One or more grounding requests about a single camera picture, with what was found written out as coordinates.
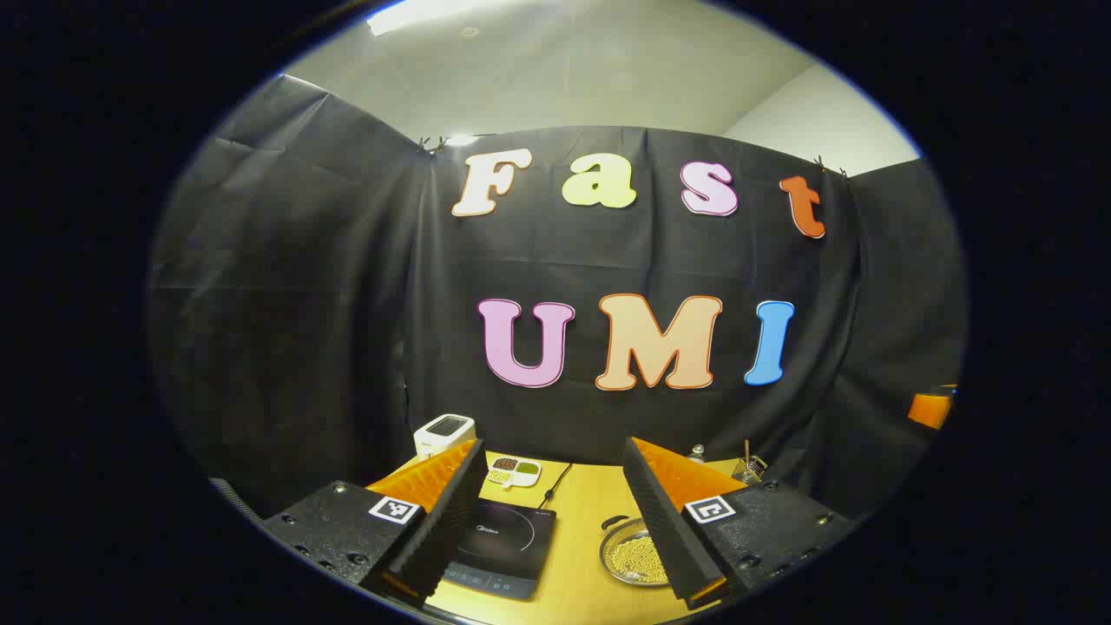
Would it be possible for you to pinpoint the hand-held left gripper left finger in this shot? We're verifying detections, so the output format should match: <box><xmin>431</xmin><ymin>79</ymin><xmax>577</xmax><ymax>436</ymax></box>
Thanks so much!
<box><xmin>260</xmin><ymin>438</ymin><xmax>489</xmax><ymax>609</ymax></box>

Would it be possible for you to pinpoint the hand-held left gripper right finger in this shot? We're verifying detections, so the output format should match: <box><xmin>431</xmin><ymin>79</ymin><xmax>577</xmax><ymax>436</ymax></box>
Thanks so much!
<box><xmin>622</xmin><ymin>437</ymin><xmax>860</xmax><ymax>611</ymax></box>

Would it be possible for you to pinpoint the steel pot with black handles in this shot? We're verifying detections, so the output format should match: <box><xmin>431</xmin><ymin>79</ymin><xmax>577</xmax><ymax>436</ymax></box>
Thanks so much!
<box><xmin>599</xmin><ymin>515</ymin><xmax>674</xmax><ymax>588</ymax></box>

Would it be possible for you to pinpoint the black induction cooktop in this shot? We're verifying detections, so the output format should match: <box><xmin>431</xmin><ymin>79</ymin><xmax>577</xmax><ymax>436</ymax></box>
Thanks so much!
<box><xmin>441</xmin><ymin>497</ymin><xmax>557</xmax><ymax>602</ymax></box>

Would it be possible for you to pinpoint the pile of yellow soybeans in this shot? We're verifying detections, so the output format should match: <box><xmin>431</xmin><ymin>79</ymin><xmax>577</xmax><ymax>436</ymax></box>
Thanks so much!
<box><xmin>608</xmin><ymin>534</ymin><xmax>671</xmax><ymax>584</ymax></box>

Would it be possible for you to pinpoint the white divided dish of beans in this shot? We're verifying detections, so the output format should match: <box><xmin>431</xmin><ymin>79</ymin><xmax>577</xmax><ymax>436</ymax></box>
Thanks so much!
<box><xmin>486</xmin><ymin>457</ymin><xmax>542</xmax><ymax>490</ymax></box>

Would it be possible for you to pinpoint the white toaster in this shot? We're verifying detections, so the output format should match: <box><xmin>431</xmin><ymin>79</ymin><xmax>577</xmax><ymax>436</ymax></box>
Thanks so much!
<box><xmin>414</xmin><ymin>414</ymin><xmax>477</xmax><ymax>461</ymax></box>

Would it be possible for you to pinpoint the clear glass jar with sticks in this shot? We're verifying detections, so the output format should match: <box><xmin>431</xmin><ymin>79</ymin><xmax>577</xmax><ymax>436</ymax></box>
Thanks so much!
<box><xmin>732</xmin><ymin>440</ymin><xmax>768</xmax><ymax>484</ymax></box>

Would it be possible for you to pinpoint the grey mesh chair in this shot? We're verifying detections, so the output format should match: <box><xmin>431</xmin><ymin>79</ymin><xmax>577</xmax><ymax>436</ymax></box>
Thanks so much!
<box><xmin>207</xmin><ymin>476</ymin><xmax>261</xmax><ymax>522</ymax></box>

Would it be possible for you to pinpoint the black power cable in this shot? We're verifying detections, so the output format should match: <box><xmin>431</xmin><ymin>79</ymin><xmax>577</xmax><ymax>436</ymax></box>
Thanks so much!
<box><xmin>540</xmin><ymin>463</ymin><xmax>574</xmax><ymax>510</ymax></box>

